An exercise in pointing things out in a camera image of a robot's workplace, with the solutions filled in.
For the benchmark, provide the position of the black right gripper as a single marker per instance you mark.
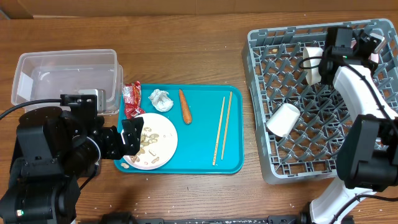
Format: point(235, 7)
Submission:
point(370, 66)

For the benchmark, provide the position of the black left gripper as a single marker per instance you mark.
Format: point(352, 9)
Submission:
point(132, 138)

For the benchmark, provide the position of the white bowl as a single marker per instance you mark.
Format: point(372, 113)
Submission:
point(311, 65)

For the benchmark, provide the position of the wooden chopstick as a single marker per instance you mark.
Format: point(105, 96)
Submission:
point(218, 132)
point(226, 125)

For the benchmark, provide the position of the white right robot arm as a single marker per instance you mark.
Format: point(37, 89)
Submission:
point(366, 162)

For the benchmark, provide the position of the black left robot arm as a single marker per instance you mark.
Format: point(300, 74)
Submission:
point(54, 148)

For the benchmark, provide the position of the grey dishwasher rack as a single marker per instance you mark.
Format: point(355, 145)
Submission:
point(275, 76)

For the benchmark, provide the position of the large white plate with peanuts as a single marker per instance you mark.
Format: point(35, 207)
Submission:
point(159, 140)

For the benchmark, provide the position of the peanut on tray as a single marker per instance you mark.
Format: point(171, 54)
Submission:
point(124, 165)

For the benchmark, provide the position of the red snack wrapper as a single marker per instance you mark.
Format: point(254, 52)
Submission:
point(132, 97)

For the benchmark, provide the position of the crumpled white tissue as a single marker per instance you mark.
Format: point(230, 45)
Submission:
point(160, 100)

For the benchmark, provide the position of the orange carrot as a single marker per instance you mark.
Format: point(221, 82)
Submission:
point(187, 117)

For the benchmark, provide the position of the teal plastic tray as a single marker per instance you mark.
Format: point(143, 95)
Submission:
point(196, 141)

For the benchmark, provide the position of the white paper cup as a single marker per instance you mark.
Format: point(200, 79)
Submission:
point(283, 120)

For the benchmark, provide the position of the clear plastic bin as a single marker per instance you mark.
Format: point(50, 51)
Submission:
point(47, 75)

